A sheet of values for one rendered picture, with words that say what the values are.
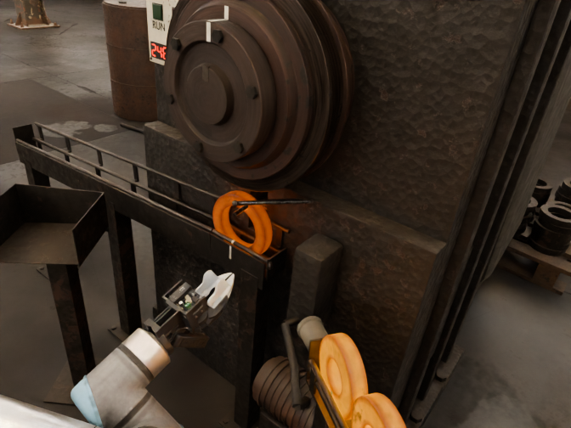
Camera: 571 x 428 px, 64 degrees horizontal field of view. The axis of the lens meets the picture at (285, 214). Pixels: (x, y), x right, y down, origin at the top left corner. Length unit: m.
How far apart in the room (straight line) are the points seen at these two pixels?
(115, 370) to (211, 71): 0.58
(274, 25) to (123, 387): 0.70
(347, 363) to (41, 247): 0.95
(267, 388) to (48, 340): 1.12
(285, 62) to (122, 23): 3.04
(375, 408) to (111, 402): 0.44
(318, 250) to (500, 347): 1.32
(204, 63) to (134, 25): 2.88
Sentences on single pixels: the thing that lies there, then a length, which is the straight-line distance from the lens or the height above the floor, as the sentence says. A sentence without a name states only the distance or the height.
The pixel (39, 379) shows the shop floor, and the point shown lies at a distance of 1.91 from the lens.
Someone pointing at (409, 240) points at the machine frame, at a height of 0.87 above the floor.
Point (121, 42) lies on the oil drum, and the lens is 3.91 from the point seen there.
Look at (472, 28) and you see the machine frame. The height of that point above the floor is 1.29.
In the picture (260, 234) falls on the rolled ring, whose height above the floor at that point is 0.76.
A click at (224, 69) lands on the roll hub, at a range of 0.93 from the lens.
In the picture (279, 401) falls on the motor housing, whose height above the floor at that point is 0.50.
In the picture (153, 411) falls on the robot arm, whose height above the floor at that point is 0.66.
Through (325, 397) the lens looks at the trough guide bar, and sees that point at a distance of 0.91.
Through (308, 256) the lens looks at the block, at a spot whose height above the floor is 0.79.
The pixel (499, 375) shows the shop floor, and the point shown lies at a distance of 2.09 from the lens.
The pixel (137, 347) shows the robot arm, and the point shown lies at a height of 0.74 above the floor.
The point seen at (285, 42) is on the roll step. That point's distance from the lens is 0.90.
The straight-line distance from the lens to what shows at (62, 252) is 1.41.
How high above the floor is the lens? 1.40
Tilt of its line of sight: 31 degrees down
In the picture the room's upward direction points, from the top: 6 degrees clockwise
